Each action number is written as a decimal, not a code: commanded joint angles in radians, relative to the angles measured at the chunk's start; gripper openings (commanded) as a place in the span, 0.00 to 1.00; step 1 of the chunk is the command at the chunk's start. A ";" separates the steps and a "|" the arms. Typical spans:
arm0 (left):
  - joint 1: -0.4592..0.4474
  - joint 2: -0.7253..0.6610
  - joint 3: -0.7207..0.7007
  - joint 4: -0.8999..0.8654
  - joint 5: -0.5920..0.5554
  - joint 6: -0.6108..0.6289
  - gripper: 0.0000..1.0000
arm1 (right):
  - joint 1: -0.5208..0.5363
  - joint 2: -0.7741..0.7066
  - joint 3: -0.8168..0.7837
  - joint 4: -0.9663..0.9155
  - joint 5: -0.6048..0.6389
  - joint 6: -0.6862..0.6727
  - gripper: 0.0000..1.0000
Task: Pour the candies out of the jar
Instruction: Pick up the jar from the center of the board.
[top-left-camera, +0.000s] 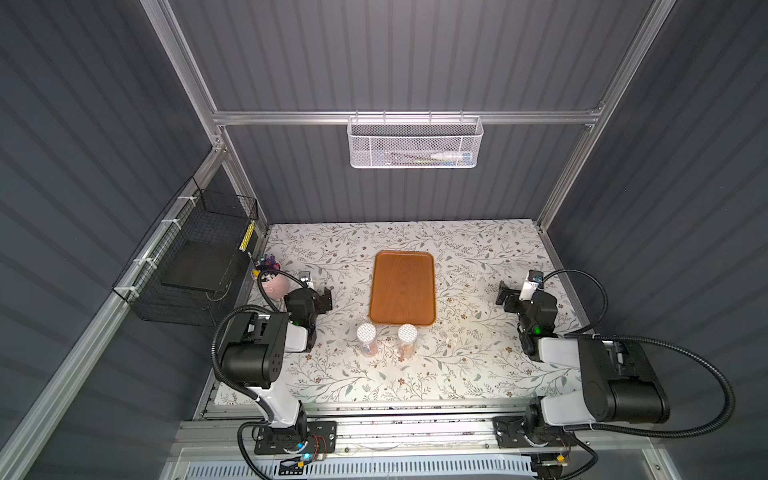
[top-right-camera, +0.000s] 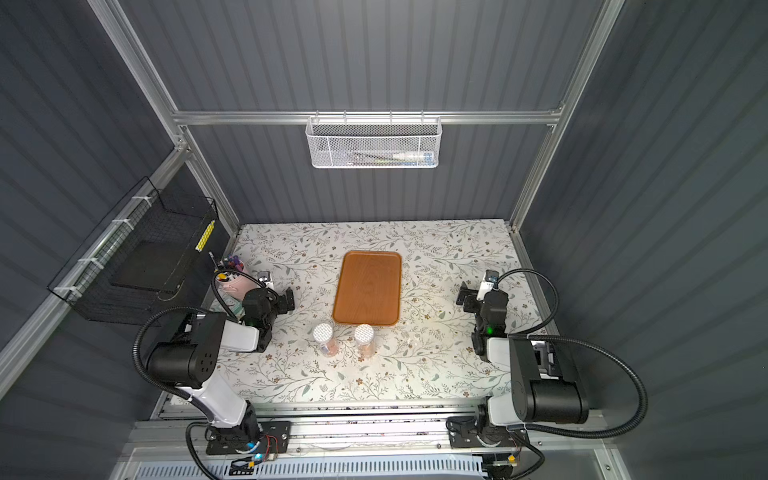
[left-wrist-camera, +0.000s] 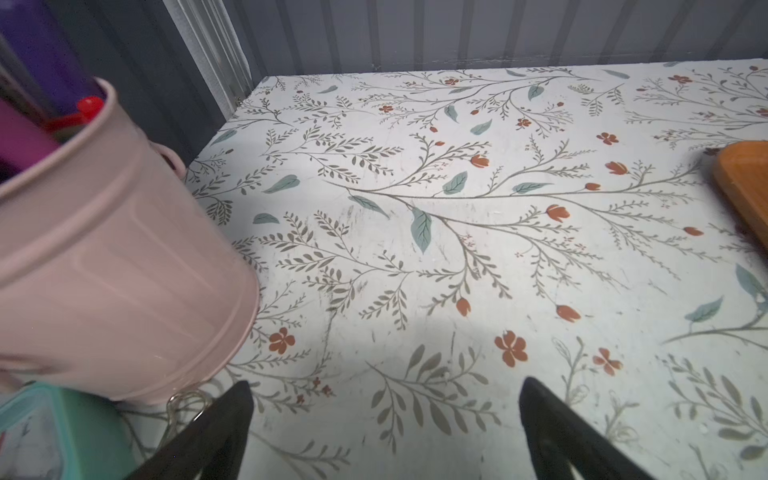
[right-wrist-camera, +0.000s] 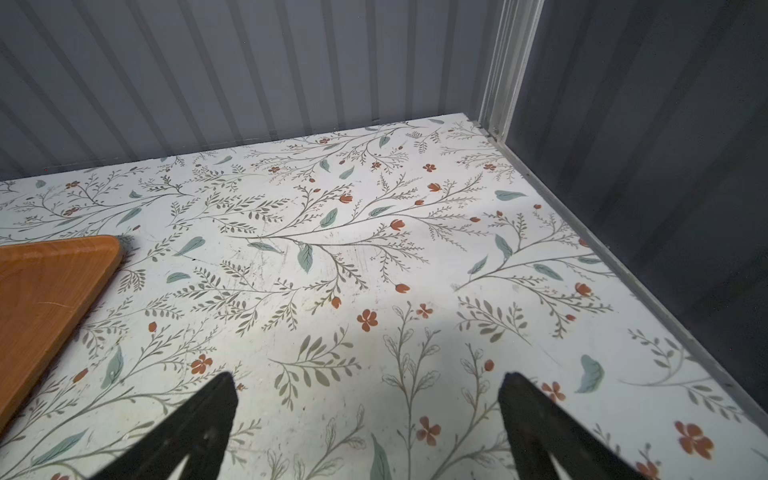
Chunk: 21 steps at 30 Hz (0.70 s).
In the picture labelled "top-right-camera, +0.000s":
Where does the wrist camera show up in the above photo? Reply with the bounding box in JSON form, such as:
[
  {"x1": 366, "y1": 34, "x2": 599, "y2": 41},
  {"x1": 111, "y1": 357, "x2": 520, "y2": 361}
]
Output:
[
  {"x1": 476, "y1": 270, "x2": 500, "y2": 301},
  {"x1": 256, "y1": 271, "x2": 274, "y2": 289}
]

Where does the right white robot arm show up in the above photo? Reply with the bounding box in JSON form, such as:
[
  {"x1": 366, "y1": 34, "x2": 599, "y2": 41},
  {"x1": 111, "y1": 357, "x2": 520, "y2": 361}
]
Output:
[{"x1": 446, "y1": 281, "x2": 589, "y2": 448}]

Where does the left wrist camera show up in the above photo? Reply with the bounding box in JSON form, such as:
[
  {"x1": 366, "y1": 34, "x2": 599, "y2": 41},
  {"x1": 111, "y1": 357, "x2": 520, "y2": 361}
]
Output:
[{"x1": 256, "y1": 271, "x2": 274, "y2": 289}]

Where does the brown wooden tray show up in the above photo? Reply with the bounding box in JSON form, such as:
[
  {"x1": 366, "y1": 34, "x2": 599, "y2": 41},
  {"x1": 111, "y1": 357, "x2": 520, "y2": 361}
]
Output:
[{"x1": 331, "y1": 250, "x2": 402, "y2": 327}]

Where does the black wire basket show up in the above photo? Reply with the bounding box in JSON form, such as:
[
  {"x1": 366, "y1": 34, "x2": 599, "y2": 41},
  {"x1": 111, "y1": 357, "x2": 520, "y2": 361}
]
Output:
[{"x1": 48, "y1": 181, "x2": 219, "y2": 325}]

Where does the white jar lid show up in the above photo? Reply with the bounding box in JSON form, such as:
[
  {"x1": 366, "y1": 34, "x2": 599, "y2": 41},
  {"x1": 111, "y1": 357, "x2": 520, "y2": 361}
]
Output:
[{"x1": 354, "y1": 324, "x2": 375, "y2": 344}]

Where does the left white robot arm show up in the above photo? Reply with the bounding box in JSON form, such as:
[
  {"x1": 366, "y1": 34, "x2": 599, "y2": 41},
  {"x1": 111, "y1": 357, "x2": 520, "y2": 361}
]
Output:
[{"x1": 132, "y1": 287, "x2": 295, "y2": 461}]

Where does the white wire mesh basket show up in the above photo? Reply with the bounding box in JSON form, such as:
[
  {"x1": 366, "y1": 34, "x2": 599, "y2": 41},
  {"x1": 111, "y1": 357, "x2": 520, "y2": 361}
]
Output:
[{"x1": 305, "y1": 117, "x2": 443, "y2": 170}]

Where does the pink pen cup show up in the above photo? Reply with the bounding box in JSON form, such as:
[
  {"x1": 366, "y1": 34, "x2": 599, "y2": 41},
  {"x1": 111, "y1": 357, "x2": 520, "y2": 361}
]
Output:
[{"x1": 216, "y1": 255, "x2": 249, "y2": 301}]

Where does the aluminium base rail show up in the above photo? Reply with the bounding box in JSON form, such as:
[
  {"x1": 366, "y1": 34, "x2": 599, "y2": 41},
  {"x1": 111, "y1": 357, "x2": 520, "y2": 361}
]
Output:
[{"x1": 119, "y1": 401, "x2": 613, "y2": 463}]

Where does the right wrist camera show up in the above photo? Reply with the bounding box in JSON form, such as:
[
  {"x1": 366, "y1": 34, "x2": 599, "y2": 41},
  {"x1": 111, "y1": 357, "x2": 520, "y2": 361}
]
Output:
[{"x1": 476, "y1": 270, "x2": 500, "y2": 301}]

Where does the clear candy jar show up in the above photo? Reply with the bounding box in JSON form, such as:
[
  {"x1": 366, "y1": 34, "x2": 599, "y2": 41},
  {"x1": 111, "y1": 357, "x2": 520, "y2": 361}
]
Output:
[
  {"x1": 312, "y1": 322, "x2": 339, "y2": 357},
  {"x1": 354, "y1": 324, "x2": 375, "y2": 359}
]

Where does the right black corrugated cable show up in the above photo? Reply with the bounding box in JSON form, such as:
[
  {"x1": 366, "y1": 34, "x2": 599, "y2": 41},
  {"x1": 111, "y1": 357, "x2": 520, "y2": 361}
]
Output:
[{"x1": 496, "y1": 267, "x2": 649, "y2": 440}]

